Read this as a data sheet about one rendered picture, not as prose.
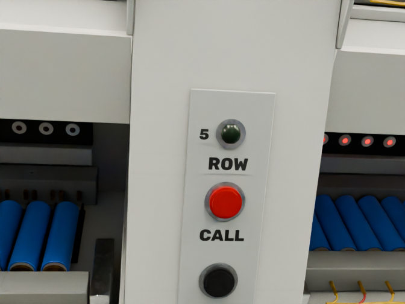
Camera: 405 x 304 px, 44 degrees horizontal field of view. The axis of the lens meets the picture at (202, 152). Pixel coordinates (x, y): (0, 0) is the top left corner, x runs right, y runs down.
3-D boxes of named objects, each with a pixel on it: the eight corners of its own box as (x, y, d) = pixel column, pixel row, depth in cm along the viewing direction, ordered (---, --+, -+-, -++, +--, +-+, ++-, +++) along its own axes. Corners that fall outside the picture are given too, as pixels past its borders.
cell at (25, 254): (32, 196, 37) (13, 259, 32) (55, 206, 38) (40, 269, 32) (22, 213, 38) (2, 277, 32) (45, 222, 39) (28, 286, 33)
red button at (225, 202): (241, 219, 24) (243, 189, 24) (208, 219, 24) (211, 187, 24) (237, 212, 25) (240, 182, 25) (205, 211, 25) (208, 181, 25)
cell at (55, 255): (79, 219, 39) (69, 283, 33) (55, 219, 38) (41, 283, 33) (79, 201, 38) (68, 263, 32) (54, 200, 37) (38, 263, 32)
